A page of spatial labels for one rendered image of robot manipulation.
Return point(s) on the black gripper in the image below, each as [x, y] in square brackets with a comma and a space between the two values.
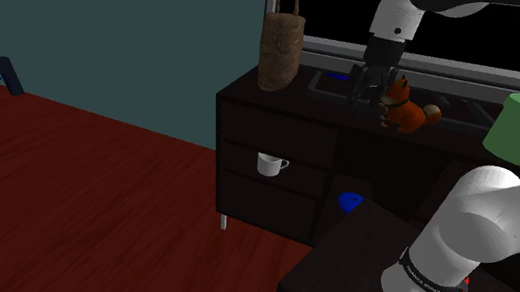
[383, 54]

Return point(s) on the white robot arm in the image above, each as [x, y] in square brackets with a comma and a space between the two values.
[474, 219]

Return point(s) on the orange fox figure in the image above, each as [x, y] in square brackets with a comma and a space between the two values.
[405, 111]

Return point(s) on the small blue flat object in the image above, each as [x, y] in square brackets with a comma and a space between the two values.
[337, 77]

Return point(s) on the dark tray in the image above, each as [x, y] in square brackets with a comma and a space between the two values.
[325, 90]

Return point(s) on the brown vase with branch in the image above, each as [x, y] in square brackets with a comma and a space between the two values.
[281, 50]

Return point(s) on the grey framed window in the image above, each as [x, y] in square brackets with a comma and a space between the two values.
[473, 38]

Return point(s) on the dark desk with drawers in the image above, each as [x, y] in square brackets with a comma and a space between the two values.
[278, 131]

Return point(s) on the blue rounded object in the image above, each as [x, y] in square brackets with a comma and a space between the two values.
[349, 202]

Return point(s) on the white cup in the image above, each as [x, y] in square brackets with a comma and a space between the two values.
[269, 165]

